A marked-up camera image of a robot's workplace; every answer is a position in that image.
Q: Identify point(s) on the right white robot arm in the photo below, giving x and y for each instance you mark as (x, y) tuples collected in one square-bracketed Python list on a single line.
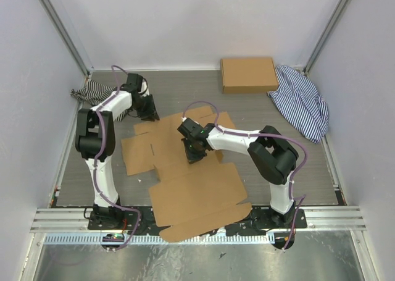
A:
[(273, 156)]

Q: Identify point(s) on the blue white striped cloth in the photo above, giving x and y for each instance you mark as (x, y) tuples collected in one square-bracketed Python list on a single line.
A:
[(299, 102)]

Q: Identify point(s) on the folded brown cardboard box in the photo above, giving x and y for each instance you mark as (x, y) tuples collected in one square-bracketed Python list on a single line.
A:
[(248, 75)]

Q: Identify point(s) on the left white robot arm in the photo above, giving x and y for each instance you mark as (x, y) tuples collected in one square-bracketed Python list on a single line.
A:
[(95, 141)]

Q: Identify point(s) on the right aluminium frame post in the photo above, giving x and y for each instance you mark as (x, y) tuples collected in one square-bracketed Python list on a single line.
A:
[(324, 37)]

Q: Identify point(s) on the aluminium rail front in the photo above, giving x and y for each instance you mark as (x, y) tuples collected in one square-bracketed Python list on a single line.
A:
[(318, 218)]

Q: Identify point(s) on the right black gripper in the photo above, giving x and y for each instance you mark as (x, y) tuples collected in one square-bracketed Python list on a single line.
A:
[(193, 157)]

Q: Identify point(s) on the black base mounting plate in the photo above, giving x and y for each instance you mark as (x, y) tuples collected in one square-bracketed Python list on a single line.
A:
[(257, 222)]

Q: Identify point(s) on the grey slotted cable duct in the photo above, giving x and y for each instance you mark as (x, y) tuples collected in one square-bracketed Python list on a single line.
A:
[(98, 238)]

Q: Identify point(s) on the aluminium frame post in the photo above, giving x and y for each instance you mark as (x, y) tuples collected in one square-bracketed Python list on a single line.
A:
[(324, 37), (64, 34)]

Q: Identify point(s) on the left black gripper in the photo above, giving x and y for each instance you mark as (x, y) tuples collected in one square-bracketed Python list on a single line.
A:
[(151, 113)]

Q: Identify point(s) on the black white striped cloth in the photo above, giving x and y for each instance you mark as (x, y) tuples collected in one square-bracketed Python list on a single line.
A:
[(93, 93)]

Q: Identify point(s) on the left aluminium frame post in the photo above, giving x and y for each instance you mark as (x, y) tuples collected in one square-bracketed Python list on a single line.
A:
[(64, 34)]

